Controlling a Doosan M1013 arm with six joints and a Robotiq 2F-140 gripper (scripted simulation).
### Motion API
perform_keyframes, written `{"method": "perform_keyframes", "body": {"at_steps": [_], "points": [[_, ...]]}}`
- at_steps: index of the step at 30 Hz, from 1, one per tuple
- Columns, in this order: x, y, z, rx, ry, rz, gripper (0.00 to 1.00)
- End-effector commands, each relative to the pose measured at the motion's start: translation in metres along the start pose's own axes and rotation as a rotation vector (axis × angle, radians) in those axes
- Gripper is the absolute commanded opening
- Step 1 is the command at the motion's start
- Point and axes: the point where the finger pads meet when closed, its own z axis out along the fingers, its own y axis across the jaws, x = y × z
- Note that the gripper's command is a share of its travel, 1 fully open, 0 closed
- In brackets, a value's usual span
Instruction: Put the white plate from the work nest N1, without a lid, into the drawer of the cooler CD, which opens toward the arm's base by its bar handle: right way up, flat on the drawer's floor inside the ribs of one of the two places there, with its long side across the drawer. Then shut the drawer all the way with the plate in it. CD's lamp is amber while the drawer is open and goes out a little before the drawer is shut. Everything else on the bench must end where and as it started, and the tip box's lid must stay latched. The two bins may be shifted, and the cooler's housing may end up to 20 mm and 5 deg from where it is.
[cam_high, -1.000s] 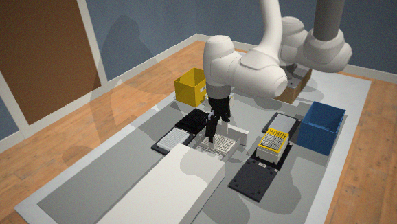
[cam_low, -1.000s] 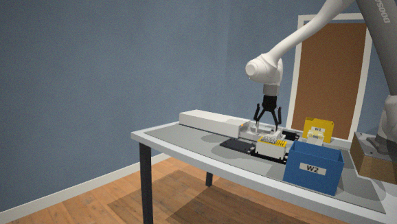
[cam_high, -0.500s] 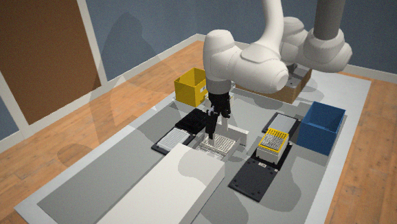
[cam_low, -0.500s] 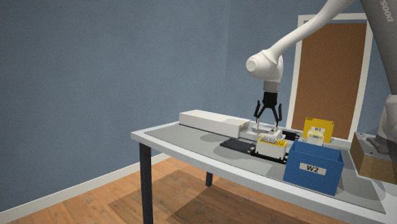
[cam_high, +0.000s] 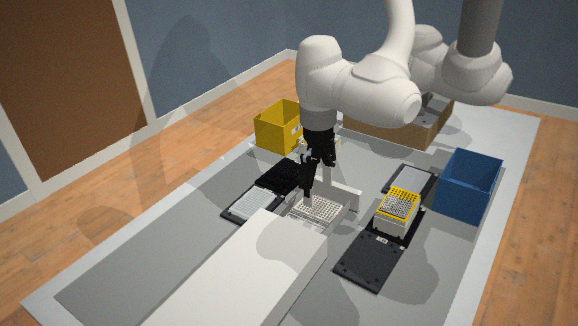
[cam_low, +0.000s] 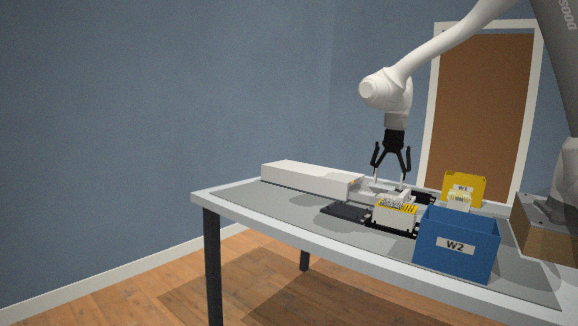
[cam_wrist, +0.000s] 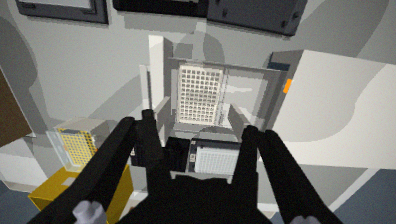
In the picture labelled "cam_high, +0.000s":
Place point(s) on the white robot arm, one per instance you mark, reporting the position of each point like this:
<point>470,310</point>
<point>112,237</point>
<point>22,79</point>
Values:
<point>375,91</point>

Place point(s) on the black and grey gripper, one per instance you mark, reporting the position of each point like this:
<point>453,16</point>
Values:
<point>319,143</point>

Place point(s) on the blue open-top bin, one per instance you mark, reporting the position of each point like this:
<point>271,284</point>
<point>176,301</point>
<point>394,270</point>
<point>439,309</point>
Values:
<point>466,196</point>

